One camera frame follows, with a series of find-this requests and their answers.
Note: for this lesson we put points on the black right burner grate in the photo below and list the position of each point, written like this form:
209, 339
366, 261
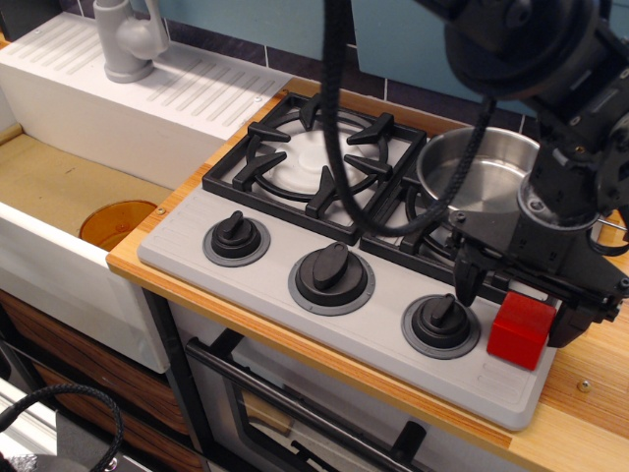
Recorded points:
430, 252

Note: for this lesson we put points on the white toy sink unit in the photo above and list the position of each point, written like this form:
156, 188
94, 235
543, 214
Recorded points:
73, 142

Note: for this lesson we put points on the black right stove knob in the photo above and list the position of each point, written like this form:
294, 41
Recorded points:
440, 327

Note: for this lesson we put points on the grey toy faucet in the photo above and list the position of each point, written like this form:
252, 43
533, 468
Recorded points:
129, 44

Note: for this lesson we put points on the wooden drawer fronts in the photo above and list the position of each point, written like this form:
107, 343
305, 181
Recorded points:
155, 432

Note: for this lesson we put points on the black left stove knob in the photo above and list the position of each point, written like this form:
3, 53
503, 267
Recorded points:
236, 241

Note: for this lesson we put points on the oven door with handle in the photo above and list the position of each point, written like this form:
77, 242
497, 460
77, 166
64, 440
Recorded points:
298, 419

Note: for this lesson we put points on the grey toy stove top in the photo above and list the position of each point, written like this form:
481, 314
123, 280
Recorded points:
478, 382

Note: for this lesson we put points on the black middle stove knob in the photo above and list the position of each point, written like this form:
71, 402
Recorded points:
332, 281

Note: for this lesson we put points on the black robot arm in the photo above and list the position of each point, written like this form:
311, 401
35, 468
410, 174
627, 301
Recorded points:
562, 60

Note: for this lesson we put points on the black burner grate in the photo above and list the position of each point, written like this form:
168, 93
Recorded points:
279, 172
430, 252

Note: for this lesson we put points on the black stove knob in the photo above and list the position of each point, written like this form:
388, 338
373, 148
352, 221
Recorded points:
332, 281
236, 241
440, 327

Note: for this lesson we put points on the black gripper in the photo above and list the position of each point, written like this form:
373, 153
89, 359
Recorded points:
560, 264

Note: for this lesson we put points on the small steel pan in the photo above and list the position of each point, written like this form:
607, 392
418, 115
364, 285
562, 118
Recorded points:
503, 160

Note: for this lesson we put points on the black left burner grate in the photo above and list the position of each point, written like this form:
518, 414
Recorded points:
279, 172

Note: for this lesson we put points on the orange translucent plate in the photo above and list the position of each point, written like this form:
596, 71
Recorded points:
110, 225

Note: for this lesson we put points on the red cube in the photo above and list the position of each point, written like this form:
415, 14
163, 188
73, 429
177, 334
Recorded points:
520, 330

